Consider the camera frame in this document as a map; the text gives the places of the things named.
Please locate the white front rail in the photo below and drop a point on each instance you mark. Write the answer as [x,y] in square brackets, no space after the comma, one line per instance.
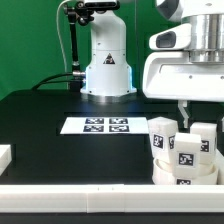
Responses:
[111,198]

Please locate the white left rail block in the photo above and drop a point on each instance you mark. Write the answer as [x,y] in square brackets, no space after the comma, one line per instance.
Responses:
[5,157]

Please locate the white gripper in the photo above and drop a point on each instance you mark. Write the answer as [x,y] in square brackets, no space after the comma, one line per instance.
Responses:
[169,73]

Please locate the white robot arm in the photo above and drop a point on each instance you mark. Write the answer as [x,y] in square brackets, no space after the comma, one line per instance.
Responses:
[108,74]

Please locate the paper sheet with markers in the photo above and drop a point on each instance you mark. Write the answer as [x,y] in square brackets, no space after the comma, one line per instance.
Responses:
[105,125]

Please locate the white round stool seat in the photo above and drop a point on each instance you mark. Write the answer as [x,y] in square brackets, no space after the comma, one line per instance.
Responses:
[162,175]

